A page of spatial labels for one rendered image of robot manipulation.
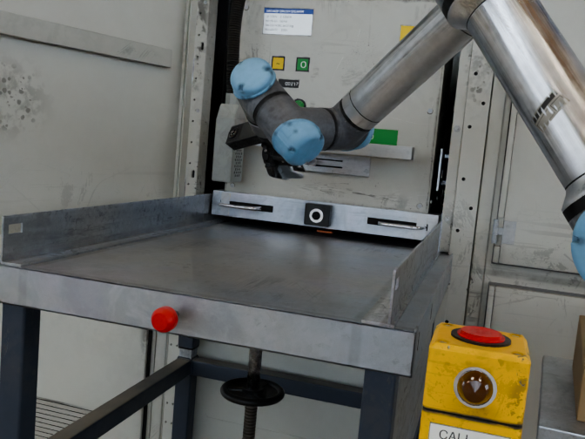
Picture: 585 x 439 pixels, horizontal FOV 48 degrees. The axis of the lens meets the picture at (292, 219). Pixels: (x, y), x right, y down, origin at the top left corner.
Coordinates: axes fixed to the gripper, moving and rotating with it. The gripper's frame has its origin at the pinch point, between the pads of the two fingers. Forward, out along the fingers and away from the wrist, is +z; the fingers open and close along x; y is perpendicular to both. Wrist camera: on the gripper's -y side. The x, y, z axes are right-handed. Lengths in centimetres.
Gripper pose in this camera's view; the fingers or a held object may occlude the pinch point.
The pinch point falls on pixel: (284, 173)
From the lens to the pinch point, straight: 142.0
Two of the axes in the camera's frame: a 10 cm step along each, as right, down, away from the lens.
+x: 2.4, -9.0, 3.7
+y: 9.5, 1.3, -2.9
